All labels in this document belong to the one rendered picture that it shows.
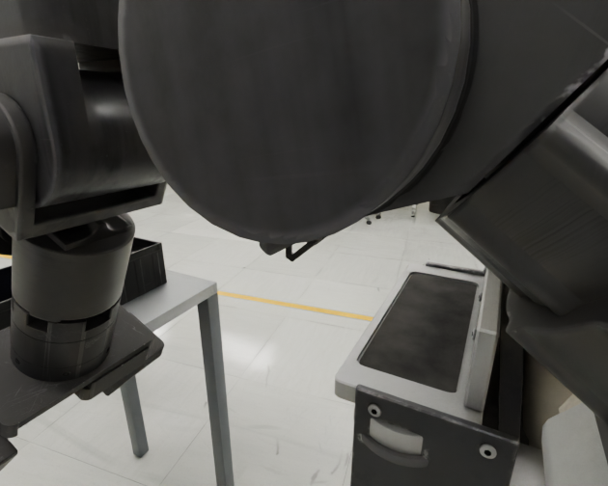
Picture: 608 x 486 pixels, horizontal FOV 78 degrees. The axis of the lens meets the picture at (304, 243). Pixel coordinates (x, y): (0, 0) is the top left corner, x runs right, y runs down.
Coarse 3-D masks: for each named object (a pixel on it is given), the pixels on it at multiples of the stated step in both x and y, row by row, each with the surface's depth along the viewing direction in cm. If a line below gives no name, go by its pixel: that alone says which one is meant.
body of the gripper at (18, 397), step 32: (32, 320) 21; (64, 320) 21; (96, 320) 23; (128, 320) 29; (0, 352) 23; (32, 352) 22; (64, 352) 22; (96, 352) 24; (128, 352) 27; (0, 384) 22; (32, 384) 23; (64, 384) 23; (0, 416) 21; (32, 416) 22
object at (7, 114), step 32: (0, 96) 14; (0, 128) 13; (0, 160) 14; (32, 160) 14; (0, 192) 14; (32, 192) 15; (128, 192) 21; (160, 192) 22; (0, 224) 16; (32, 224) 16; (64, 224) 17
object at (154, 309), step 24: (168, 288) 95; (192, 288) 95; (216, 288) 99; (144, 312) 83; (168, 312) 85; (216, 312) 100; (216, 336) 102; (216, 360) 103; (216, 384) 105; (216, 408) 108; (144, 432) 139; (216, 432) 112; (216, 456) 116; (216, 480) 120
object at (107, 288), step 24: (120, 216) 22; (24, 240) 18; (48, 240) 18; (72, 240) 19; (96, 240) 20; (120, 240) 20; (24, 264) 19; (48, 264) 18; (72, 264) 19; (96, 264) 19; (120, 264) 21; (24, 288) 20; (48, 288) 19; (72, 288) 20; (96, 288) 20; (120, 288) 23; (48, 312) 20; (72, 312) 21; (96, 312) 22
